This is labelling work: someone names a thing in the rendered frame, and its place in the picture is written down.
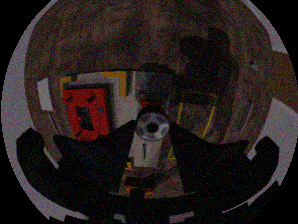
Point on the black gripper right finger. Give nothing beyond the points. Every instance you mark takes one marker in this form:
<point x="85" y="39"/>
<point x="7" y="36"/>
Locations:
<point x="196" y="158"/>

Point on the yellow rectangular outline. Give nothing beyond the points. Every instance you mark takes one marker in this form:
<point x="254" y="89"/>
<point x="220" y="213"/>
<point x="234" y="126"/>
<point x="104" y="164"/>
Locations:
<point x="182" y="102"/>

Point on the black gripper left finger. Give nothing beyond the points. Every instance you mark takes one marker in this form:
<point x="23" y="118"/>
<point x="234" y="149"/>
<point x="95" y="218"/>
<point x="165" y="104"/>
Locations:
<point x="107" y="155"/>

